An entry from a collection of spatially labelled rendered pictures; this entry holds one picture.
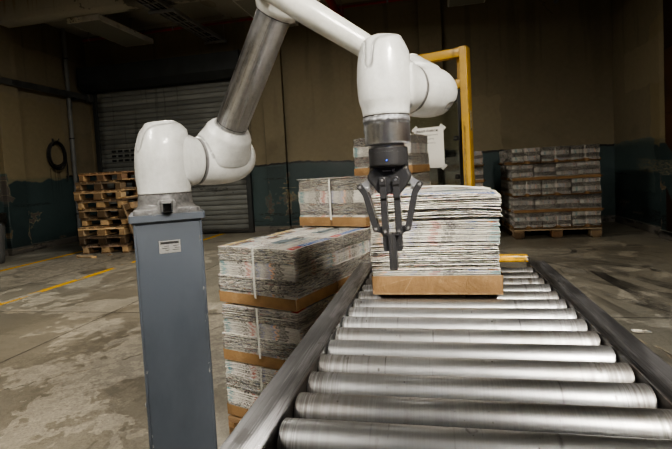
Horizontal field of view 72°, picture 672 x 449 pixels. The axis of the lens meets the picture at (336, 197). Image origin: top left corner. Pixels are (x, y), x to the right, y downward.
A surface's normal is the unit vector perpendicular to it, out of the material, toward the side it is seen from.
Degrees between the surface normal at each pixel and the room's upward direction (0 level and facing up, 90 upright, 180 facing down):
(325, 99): 90
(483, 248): 90
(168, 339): 90
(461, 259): 90
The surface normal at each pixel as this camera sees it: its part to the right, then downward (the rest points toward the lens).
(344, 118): -0.20, 0.06
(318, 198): -0.52, 0.07
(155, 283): 0.37, 0.03
